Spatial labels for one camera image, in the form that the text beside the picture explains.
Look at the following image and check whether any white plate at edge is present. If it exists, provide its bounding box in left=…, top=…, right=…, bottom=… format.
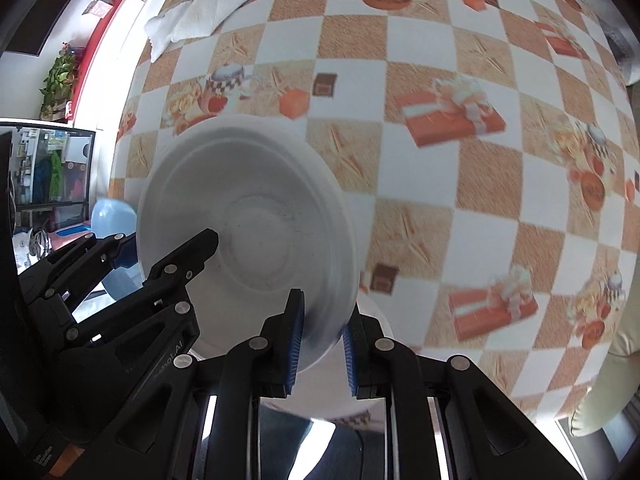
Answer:
left=188, top=285, right=383, bottom=427

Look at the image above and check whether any large white round plate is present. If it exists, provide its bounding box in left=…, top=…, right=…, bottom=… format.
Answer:
left=137, top=115, right=359, bottom=370

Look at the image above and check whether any checkered patterned tablecloth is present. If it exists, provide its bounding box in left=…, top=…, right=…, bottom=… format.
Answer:
left=108, top=0, right=639, bottom=418

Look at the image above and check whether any white printed sack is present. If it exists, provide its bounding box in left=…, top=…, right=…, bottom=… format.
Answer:
left=12, top=228, right=52, bottom=273

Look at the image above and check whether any blue plate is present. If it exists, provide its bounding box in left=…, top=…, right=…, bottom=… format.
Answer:
left=90, top=197, right=142, bottom=302

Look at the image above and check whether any potted green plant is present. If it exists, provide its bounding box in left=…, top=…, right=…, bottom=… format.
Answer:
left=40, top=42, right=79, bottom=122

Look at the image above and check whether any glass display cabinet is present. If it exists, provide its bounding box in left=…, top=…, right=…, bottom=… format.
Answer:
left=1, top=119, right=96, bottom=233

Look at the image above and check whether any white folded cloth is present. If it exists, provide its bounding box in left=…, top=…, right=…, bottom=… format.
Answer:
left=144, top=0, right=250, bottom=63

